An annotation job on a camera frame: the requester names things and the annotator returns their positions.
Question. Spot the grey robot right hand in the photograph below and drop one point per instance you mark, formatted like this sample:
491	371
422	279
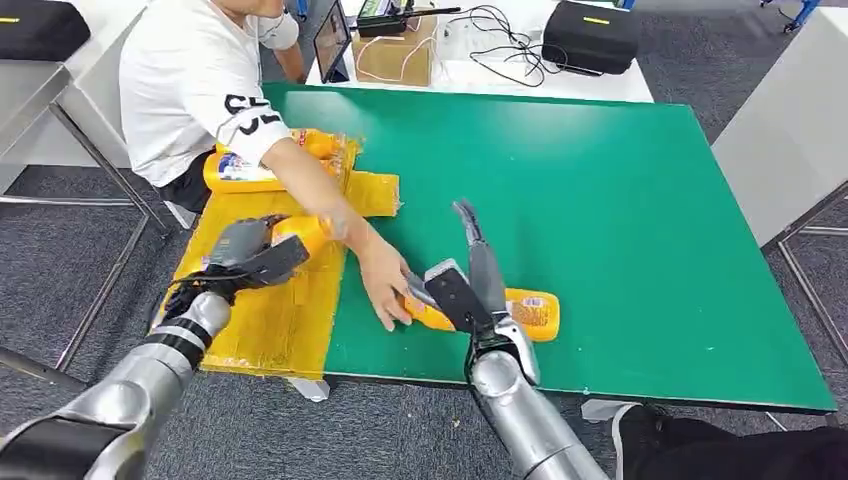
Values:
457	295

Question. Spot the person's right hand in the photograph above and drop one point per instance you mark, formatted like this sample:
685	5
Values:
384	278

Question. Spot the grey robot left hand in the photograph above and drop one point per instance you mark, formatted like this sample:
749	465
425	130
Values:
242	255

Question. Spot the orange drink bottle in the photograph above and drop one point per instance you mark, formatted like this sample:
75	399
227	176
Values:
298	232
536	318
232	175
321	142

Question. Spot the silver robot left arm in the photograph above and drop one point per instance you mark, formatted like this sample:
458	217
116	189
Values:
132	391

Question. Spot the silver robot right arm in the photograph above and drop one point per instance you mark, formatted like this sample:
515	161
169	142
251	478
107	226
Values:
523	417

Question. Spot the yellow plastic sheet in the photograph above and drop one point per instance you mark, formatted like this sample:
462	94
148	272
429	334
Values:
265	331

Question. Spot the green table mat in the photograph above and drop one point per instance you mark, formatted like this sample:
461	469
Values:
596	232

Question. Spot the person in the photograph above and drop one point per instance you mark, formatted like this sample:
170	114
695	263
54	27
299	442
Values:
192	86

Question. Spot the brown cardboard box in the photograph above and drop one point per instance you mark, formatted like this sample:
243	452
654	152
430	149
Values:
391	63

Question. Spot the black tablet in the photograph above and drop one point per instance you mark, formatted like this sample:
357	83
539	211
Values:
331	40

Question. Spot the white table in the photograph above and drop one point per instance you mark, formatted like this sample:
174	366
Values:
596	86

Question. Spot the black radio device with antenna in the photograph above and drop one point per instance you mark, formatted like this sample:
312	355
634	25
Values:
381	20

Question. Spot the black case with yellow tag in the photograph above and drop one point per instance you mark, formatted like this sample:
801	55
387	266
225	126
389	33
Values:
590	36
40	30

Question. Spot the grey table with metal legs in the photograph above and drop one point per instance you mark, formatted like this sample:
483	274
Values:
782	132

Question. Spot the blue frame part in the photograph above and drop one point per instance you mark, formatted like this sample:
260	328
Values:
802	13

